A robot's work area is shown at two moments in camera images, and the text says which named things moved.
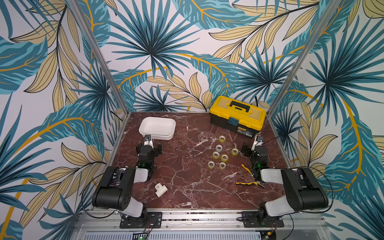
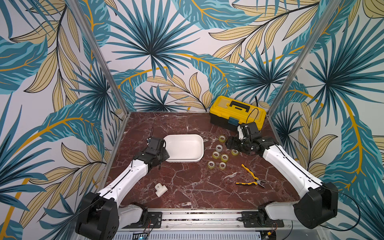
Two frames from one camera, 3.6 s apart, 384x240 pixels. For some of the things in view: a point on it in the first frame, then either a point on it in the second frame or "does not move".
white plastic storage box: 162,128 -> 184,148
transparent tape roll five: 224,157 does not move
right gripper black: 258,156 -> 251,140
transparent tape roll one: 222,138 does not move
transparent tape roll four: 215,155 does not move
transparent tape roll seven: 222,165 does not move
